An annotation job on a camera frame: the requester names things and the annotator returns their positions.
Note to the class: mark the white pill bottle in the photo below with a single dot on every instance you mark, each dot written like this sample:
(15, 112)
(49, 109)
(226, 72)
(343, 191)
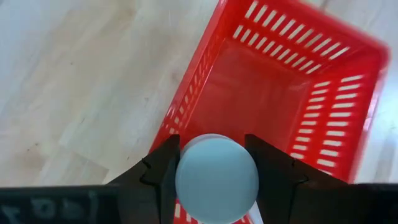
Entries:
(217, 180)

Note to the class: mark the red plastic slotted basket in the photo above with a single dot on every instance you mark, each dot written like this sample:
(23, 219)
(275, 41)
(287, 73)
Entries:
(248, 93)

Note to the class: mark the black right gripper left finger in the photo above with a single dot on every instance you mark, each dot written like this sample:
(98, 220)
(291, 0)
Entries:
(149, 186)

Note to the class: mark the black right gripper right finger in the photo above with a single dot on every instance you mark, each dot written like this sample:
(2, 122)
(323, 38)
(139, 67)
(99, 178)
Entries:
(276, 180)

